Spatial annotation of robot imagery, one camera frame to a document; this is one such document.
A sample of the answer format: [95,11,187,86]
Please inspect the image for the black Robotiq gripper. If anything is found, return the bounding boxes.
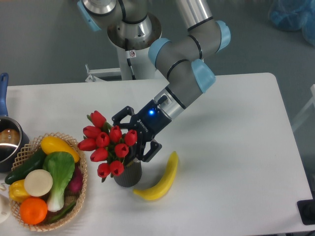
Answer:
[112,100,171,164]

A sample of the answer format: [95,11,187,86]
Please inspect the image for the red tulip bouquet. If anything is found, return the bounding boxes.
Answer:
[77,111,137,181]

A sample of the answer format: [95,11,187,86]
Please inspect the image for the yellow plastic banana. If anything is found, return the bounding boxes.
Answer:
[133,151,179,201]

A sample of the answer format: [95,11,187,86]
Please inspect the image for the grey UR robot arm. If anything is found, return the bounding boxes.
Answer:
[77,0,231,164]

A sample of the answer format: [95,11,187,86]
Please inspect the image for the dark grey ribbed vase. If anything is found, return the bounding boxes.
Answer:
[114,162,142,187]

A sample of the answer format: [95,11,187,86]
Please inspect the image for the green bok choy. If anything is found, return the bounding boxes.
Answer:
[43,151,75,212]

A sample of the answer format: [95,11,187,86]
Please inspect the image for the purple sweet potato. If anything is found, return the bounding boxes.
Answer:
[67,166,83,193]

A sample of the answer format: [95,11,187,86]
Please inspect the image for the yellow squash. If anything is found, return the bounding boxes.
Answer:
[40,136,80,163]

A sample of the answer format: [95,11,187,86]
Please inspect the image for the green chili pepper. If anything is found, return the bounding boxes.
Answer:
[46,201,76,224]

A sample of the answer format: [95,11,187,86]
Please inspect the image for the dark green cucumber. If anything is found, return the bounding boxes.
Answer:
[4,148,47,185]

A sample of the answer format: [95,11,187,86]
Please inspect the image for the white round onion slice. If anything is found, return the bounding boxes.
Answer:
[24,169,53,197]

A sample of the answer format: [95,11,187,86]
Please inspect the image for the woven wicker basket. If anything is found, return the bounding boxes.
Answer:
[9,132,88,232]

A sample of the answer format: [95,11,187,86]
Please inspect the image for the orange fruit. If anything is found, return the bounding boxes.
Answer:
[19,197,48,225]

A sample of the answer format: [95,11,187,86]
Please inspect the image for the yellow bell pepper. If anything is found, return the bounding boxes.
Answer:
[9,179,31,203]

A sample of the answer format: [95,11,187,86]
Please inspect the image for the white ceramic object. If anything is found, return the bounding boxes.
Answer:
[0,183,11,223]

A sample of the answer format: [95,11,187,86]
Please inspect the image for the black device at table edge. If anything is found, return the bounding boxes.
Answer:
[297,199,315,225]

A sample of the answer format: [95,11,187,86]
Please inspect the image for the blue plastic bag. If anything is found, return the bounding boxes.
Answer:
[268,0,315,45]

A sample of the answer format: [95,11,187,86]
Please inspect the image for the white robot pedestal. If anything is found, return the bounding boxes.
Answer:
[85,47,163,82]

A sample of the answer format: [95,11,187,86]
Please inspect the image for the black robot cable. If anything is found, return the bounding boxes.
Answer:
[124,38,136,81]

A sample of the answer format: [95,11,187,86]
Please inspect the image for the blue-handled saucepan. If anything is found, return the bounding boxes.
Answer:
[0,73,29,173]

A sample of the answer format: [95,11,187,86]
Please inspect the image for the white frame at right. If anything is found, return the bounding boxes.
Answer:
[291,85,315,132]

